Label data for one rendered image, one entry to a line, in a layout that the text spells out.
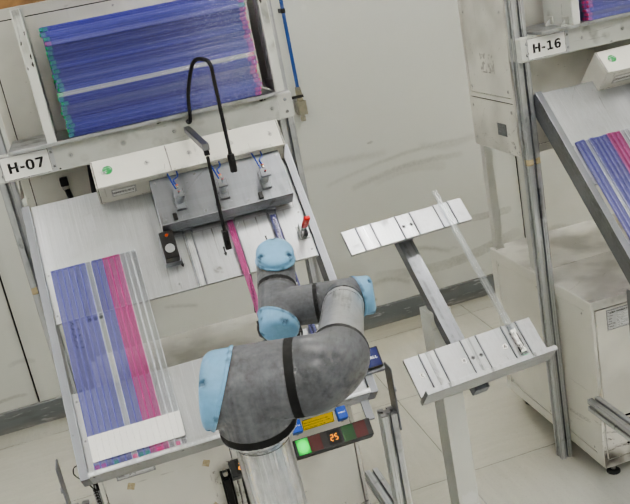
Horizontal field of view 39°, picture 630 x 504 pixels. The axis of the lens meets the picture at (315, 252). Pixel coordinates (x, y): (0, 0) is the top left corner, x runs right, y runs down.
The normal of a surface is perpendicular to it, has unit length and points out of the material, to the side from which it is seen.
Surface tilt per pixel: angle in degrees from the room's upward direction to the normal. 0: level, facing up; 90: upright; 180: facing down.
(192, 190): 48
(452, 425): 90
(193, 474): 90
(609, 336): 90
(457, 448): 90
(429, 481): 0
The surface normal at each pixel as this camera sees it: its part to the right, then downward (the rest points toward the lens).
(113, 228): 0.07, -0.44
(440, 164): 0.26, 0.26
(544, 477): -0.18, -0.93
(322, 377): 0.32, -0.12
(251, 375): -0.15, -0.32
